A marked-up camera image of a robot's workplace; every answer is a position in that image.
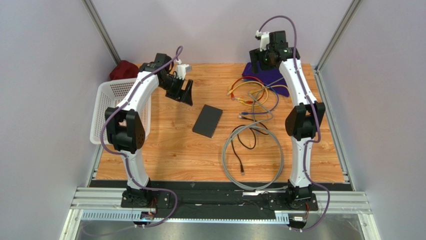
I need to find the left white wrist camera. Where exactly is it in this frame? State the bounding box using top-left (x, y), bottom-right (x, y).
top-left (174, 60), bottom-right (192, 80)

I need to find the dark red cloth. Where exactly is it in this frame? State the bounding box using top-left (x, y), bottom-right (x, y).
top-left (109, 60), bottom-right (139, 81)

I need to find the aluminium frame rail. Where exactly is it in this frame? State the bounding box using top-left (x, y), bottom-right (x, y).
top-left (70, 187), bottom-right (372, 224)

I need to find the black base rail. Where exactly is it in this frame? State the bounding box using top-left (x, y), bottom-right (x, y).
top-left (120, 180), bottom-right (319, 220)

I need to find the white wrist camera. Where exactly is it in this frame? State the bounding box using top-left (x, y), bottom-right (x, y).
top-left (174, 60), bottom-right (192, 80)
top-left (255, 30), bottom-right (270, 52)

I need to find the blue network cable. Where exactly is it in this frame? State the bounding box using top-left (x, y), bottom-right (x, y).
top-left (238, 84), bottom-right (280, 119)

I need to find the black network cable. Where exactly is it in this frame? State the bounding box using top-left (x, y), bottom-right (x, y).
top-left (230, 123), bottom-right (270, 176)

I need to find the purple cloth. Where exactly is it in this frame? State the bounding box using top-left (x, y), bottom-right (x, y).
top-left (241, 62), bottom-right (287, 86)

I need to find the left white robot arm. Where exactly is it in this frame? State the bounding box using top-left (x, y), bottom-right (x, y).
top-left (101, 53), bottom-right (193, 208)

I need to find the white plastic basket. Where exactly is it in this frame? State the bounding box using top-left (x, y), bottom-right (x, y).
top-left (89, 78), bottom-right (152, 145)

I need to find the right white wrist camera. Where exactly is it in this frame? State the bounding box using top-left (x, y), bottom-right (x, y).
top-left (255, 30), bottom-right (270, 52)

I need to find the orange network cable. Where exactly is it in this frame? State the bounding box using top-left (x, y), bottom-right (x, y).
top-left (230, 76), bottom-right (267, 105)

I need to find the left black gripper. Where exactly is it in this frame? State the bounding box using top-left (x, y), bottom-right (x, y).
top-left (159, 75), bottom-right (193, 106)

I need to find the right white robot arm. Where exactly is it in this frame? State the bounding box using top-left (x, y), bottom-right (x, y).
top-left (249, 30), bottom-right (326, 208)

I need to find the grey network cable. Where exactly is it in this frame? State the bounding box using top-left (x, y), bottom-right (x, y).
top-left (221, 77), bottom-right (285, 192)

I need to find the black network switch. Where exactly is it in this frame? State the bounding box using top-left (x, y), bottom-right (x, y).
top-left (192, 104), bottom-right (223, 138)

